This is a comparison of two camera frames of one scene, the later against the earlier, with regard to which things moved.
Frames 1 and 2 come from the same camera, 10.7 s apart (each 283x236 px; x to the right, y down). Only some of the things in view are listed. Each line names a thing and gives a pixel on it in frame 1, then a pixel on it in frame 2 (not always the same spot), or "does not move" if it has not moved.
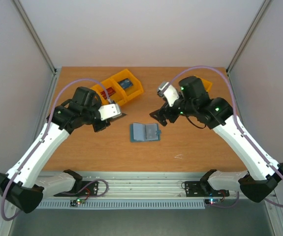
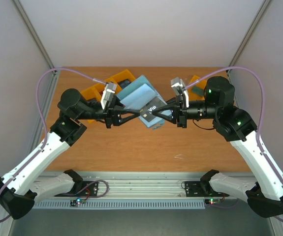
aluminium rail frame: x=141 y=186 does not move
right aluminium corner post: x=246 y=39 does not move
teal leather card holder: x=141 y=132 to x=137 y=94
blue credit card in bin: x=125 y=83 does not move
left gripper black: x=97 y=128 to x=113 y=114
